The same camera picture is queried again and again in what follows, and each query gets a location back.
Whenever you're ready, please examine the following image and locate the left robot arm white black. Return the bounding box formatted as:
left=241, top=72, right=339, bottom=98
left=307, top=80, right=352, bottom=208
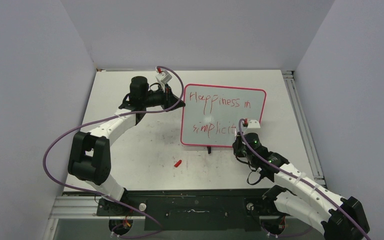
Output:
left=67, top=71, right=186, bottom=216

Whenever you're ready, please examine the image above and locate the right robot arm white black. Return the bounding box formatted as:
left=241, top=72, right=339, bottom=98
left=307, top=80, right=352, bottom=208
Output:
left=232, top=132, right=370, bottom=240

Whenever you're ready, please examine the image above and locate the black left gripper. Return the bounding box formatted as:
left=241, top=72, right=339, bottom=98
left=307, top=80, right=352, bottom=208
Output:
left=142, top=83, right=185, bottom=112

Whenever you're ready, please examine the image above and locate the aluminium front frame rail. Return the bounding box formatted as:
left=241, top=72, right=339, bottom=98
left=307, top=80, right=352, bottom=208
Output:
left=47, top=194, right=348, bottom=220

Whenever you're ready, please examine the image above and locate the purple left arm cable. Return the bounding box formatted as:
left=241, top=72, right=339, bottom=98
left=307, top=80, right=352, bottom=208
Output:
left=42, top=66, right=186, bottom=240

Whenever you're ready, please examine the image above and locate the aluminium right side rail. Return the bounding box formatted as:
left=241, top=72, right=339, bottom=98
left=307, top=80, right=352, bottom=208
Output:
left=281, top=70, right=327, bottom=187

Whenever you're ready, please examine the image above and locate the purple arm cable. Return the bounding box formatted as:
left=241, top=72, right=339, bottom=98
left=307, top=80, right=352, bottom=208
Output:
left=237, top=118, right=373, bottom=240
left=42, top=66, right=186, bottom=240

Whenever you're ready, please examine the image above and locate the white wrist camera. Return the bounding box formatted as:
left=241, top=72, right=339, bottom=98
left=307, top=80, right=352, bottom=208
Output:
left=155, top=67, right=172, bottom=88
left=242, top=118, right=261, bottom=130

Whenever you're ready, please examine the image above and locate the red marker cap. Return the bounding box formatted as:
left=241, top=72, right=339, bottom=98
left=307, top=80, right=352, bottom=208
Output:
left=174, top=159, right=183, bottom=168

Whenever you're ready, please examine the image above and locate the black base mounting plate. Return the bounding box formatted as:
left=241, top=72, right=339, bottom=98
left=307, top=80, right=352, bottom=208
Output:
left=95, top=188, right=296, bottom=232

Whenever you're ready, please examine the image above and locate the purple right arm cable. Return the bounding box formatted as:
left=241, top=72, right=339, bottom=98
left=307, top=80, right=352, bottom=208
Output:
left=237, top=118, right=373, bottom=240

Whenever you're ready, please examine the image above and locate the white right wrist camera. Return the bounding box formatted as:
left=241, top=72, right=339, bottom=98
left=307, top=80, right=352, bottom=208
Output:
left=242, top=118, right=261, bottom=130

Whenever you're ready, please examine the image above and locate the pink framed whiteboard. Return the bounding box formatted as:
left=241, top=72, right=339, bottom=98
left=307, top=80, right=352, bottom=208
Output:
left=180, top=83, right=267, bottom=148

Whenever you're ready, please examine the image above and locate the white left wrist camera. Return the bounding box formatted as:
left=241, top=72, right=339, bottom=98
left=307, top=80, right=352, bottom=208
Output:
left=155, top=67, right=172, bottom=88

